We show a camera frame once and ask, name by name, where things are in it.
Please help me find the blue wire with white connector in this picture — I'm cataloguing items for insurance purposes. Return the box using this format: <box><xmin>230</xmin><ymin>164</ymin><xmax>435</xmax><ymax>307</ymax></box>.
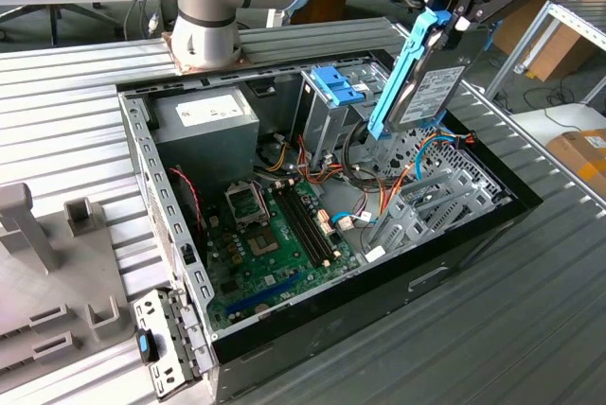
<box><xmin>330</xmin><ymin>212</ymin><xmax>380</xmax><ymax>232</ymax></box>

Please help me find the hard disk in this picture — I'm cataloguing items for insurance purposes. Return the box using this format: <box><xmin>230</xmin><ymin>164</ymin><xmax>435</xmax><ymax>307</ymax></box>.
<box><xmin>366</xmin><ymin>7</ymin><xmax>496</xmax><ymax>141</ymax></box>

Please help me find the grey part rack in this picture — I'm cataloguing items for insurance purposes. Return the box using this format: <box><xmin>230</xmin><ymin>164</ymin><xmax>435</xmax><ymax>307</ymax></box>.
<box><xmin>0</xmin><ymin>180</ymin><xmax>136</xmax><ymax>373</ymax></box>

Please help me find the CPU socket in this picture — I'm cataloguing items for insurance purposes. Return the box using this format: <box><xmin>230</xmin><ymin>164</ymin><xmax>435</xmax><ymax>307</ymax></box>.
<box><xmin>223</xmin><ymin>180</ymin><xmax>270</xmax><ymax>231</ymax></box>

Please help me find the grey power supply unit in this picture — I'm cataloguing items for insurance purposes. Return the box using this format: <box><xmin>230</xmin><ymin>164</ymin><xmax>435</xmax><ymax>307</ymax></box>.
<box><xmin>149</xmin><ymin>85</ymin><xmax>261</xmax><ymax>188</ymax></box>

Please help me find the brown base plate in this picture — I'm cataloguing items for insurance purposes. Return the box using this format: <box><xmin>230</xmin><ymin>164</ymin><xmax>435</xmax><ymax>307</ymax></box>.
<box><xmin>160</xmin><ymin>30</ymin><xmax>252</xmax><ymax>76</ymax></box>

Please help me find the blue data wire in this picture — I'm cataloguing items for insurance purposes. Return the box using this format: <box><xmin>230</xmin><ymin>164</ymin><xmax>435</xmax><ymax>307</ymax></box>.
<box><xmin>412</xmin><ymin>129</ymin><xmax>455</xmax><ymax>185</ymax></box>

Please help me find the red black twisted wire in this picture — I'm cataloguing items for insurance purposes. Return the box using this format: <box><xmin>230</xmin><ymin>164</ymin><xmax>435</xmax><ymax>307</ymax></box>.
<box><xmin>168</xmin><ymin>166</ymin><xmax>207</xmax><ymax>240</ymax></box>

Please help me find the green motherboard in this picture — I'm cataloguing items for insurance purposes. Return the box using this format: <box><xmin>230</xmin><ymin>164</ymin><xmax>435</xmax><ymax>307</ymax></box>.
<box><xmin>201</xmin><ymin>177</ymin><xmax>364</xmax><ymax>330</ymax></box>

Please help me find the blue expansion slot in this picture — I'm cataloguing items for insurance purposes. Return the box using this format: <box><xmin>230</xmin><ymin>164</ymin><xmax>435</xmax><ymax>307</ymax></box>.
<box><xmin>224</xmin><ymin>272</ymin><xmax>304</xmax><ymax>316</ymax></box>

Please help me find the black RAM slot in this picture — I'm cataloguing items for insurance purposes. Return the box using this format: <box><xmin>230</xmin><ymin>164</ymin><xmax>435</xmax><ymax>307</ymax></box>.
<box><xmin>288</xmin><ymin>184</ymin><xmax>331</xmax><ymax>264</ymax></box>
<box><xmin>294</xmin><ymin>182</ymin><xmax>338</xmax><ymax>262</ymax></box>
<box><xmin>281</xmin><ymin>185</ymin><xmax>326</xmax><ymax>267</ymax></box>
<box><xmin>276</xmin><ymin>186</ymin><xmax>319</xmax><ymax>268</ymax></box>

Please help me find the metal slot bracket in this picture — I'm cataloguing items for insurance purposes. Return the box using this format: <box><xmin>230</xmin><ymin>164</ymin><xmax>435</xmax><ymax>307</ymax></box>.
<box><xmin>132</xmin><ymin>287</ymin><xmax>214</xmax><ymax>399</ymax></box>

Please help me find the labelled cardboard box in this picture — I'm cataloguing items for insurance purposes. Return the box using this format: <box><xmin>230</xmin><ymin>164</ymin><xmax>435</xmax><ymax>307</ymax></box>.
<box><xmin>544</xmin><ymin>128</ymin><xmax>606</xmax><ymax>193</ymax></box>

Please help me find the thick black wire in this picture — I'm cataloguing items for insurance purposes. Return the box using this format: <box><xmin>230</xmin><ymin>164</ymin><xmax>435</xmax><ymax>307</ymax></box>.
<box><xmin>341</xmin><ymin>121</ymin><xmax>383</xmax><ymax>191</ymax></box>

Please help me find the power wire with black connector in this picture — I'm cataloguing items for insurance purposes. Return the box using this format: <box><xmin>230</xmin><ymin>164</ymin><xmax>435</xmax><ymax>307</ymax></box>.
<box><xmin>376</xmin><ymin>130</ymin><xmax>477</xmax><ymax>217</ymax></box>

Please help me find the black open PC case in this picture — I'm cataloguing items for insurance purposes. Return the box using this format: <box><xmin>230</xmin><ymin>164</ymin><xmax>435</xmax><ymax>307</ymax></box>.
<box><xmin>116</xmin><ymin>48</ymin><xmax>544</xmax><ymax>401</ymax></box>

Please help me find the metal disk bay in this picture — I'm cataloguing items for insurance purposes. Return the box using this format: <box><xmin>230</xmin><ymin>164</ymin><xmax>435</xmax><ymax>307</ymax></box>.
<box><xmin>366</xmin><ymin>170</ymin><xmax>515</xmax><ymax>255</ymax></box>

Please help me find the square chipset chip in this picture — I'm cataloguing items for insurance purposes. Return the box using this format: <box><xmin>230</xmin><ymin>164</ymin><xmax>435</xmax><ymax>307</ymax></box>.
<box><xmin>249</xmin><ymin>233</ymin><xmax>279</xmax><ymax>258</ymax></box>

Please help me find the large brown cardboard box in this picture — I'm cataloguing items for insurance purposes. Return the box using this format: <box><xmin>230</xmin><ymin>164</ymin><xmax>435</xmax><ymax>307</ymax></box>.
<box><xmin>490</xmin><ymin>0</ymin><xmax>597</xmax><ymax>83</ymax></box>

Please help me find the metal optical drive cage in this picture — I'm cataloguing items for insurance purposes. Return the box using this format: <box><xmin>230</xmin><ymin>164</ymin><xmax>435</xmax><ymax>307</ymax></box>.
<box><xmin>291</xmin><ymin>57</ymin><xmax>397</xmax><ymax>174</ymax></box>

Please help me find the blue plastic bay latch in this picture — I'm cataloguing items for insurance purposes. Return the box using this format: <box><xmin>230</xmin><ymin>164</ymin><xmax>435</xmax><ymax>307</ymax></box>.
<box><xmin>310</xmin><ymin>65</ymin><xmax>365</xmax><ymax>107</ymax></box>

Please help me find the coloured wire bundle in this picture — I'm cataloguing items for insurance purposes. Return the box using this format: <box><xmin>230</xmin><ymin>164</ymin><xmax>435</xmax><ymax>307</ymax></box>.
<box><xmin>255</xmin><ymin>132</ymin><xmax>345</xmax><ymax>188</ymax></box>

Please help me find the aluminium frame shelf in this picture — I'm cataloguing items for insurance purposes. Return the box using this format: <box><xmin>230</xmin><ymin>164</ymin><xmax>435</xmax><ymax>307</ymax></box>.
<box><xmin>485</xmin><ymin>0</ymin><xmax>606</xmax><ymax>103</ymax></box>

